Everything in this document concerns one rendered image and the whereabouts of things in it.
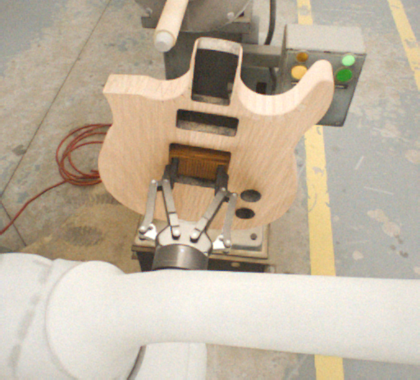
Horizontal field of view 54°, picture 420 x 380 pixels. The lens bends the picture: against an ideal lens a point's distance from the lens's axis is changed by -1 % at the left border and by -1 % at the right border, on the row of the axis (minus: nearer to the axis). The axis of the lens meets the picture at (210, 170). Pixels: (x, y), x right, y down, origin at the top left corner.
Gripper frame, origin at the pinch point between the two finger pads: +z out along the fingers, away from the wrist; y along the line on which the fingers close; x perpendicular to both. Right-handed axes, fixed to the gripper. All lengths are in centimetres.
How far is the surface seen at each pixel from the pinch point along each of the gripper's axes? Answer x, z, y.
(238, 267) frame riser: -89, 31, 20
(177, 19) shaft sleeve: 20.0, 10.8, -6.3
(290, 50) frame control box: 8.0, 27.3, 14.0
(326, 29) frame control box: 9.4, 34.9, 21.4
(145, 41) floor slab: -110, 202, -54
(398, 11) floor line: -89, 265, 127
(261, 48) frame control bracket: 0.0, 39.2, 9.4
